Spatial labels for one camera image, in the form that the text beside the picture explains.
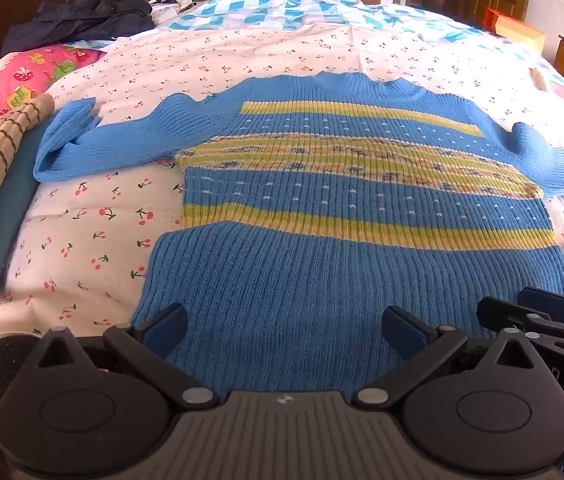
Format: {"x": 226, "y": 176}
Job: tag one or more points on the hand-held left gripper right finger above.
{"x": 402, "y": 331}

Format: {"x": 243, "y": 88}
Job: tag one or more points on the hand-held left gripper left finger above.
{"x": 166, "y": 329}

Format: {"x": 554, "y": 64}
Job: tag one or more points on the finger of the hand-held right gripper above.
{"x": 499, "y": 312}
{"x": 547, "y": 300}

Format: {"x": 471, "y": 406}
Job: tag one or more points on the blue striped knit sweater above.
{"x": 312, "y": 220}

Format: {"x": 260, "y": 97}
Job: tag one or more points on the cherry print white blanket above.
{"x": 112, "y": 240}

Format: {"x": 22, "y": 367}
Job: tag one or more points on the teal knit sweater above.
{"x": 9, "y": 220}

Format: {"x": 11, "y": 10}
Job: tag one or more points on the orange box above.
{"x": 512, "y": 27}

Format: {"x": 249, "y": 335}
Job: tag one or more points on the pink printed pillow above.
{"x": 17, "y": 82}

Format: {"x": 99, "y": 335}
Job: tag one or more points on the dark navy jacket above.
{"x": 82, "y": 15}

